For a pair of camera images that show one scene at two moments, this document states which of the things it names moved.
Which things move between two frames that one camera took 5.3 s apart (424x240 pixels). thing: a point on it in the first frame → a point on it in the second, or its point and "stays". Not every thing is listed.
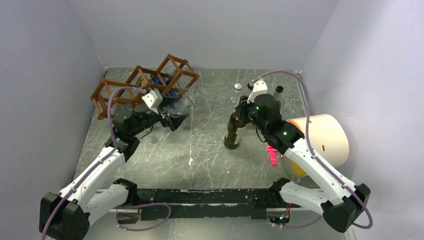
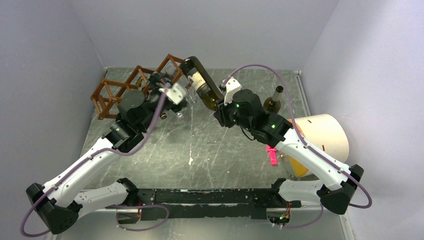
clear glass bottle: (177, 76) stays
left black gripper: (174, 122) → (156, 82)
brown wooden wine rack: (173, 78) stays
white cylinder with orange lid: (329, 139) stays
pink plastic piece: (273, 155) stays
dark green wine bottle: (235, 132) → (208, 94)
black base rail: (162, 203) stays
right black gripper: (242, 109) → (221, 113)
